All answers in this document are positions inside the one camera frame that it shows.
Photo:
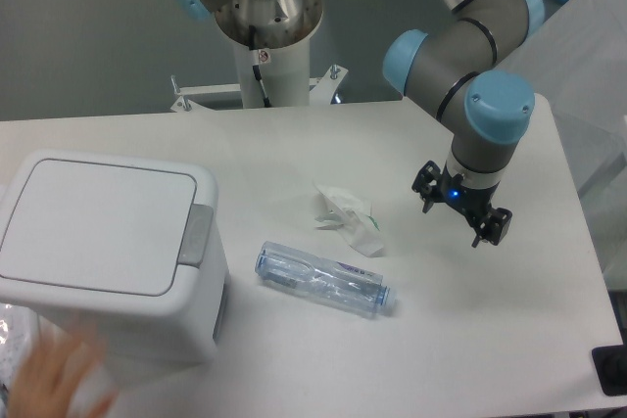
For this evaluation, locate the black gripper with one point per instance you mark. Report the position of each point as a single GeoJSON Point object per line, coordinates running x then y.
{"type": "Point", "coordinates": [467, 192]}

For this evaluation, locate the white push-lid trash can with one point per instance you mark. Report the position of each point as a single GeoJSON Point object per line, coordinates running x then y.
{"type": "Point", "coordinates": [129, 244]}

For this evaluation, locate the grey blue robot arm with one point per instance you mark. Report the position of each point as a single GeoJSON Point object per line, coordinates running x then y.
{"type": "Point", "coordinates": [453, 76]}

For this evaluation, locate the blurred human hand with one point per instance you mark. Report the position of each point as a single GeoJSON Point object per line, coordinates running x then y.
{"type": "Point", "coordinates": [51, 373]}

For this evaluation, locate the crumpled white paper wrapper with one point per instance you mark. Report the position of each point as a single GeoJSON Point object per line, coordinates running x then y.
{"type": "Point", "coordinates": [351, 217]}

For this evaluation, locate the crushed clear plastic bottle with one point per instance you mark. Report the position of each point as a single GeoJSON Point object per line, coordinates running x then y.
{"type": "Point", "coordinates": [325, 281]}

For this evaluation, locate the black device at table edge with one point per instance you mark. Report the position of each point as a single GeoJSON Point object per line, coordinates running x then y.
{"type": "Point", "coordinates": [610, 364]}

